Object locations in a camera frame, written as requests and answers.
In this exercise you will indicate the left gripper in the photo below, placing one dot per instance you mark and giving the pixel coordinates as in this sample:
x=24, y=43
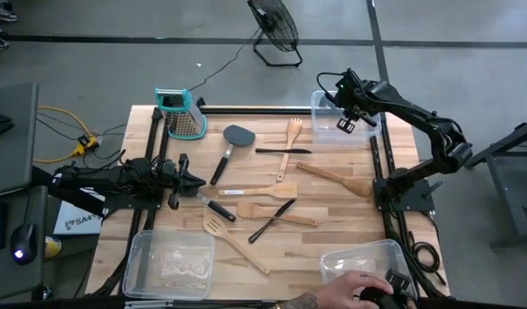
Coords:
x=177, y=180

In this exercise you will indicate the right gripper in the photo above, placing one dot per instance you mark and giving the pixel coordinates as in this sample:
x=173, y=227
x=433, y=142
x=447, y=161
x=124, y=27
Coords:
x=351, y=96

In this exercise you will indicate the slotted wooden spatula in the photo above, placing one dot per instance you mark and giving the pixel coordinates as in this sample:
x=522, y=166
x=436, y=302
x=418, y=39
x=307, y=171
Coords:
x=216, y=225

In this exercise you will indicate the plain wooden spatula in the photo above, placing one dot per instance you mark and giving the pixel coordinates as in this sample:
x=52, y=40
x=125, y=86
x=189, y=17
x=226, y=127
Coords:
x=250, y=210

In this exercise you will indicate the wooden fork spoon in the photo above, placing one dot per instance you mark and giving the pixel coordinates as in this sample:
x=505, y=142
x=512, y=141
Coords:
x=293, y=129

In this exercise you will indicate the brown wooden corner spoon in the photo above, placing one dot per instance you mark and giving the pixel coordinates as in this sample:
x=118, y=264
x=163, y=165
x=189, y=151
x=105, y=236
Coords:
x=358, y=186

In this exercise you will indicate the labelled wooden spatula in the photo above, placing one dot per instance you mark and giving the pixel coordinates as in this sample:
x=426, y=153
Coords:
x=280, y=191

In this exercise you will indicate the person's forearm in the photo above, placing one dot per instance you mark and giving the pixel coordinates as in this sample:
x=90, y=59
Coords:
x=306, y=301

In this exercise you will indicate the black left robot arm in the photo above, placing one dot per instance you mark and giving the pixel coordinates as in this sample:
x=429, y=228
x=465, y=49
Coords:
x=113, y=178

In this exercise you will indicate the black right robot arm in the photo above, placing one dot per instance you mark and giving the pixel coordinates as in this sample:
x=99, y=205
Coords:
x=418, y=113

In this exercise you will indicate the clear plastic container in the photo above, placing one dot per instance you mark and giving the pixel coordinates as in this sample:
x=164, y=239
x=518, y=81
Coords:
x=358, y=259
x=169, y=266
x=323, y=129

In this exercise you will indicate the teal metal box grater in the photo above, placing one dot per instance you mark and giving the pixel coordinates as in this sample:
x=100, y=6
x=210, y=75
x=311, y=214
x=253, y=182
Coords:
x=182, y=122

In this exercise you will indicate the yellow power plug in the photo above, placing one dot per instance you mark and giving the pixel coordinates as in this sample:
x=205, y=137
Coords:
x=81, y=150

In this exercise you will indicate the white printed box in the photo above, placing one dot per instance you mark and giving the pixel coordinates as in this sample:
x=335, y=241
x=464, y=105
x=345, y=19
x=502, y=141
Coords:
x=74, y=223

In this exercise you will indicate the black floor fan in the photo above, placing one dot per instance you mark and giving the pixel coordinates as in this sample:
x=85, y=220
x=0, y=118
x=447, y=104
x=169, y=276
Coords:
x=276, y=21

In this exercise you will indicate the black diagonal desk bar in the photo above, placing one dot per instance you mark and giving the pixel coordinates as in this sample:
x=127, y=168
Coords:
x=66, y=191

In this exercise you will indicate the black metal stand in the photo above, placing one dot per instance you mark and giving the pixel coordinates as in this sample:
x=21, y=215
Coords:
x=504, y=143

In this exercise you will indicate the yellow round object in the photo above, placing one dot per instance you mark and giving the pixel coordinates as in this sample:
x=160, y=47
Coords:
x=52, y=248

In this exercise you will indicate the black handheld controller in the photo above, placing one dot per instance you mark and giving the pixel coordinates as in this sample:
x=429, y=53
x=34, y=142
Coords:
x=396, y=281

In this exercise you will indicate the person's hand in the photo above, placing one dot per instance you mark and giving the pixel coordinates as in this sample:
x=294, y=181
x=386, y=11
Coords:
x=349, y=287

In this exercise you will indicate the black computer mouse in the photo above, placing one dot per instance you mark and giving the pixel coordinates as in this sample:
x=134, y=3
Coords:
x=23, y=240

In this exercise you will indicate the black desk caster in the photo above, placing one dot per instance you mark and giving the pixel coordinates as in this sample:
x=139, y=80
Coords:
x=45, y=293

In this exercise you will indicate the dark grey desk top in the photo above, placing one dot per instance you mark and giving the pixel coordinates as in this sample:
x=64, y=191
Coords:
x=14, y=279

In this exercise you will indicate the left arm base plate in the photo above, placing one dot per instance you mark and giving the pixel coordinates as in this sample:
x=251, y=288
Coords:
x=135, y=204

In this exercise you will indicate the black aluminium table frame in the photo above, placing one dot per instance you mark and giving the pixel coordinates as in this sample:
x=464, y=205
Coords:
x=255, y=110

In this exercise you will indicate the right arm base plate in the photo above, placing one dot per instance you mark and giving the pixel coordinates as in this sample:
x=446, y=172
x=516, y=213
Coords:
x=418, y=199

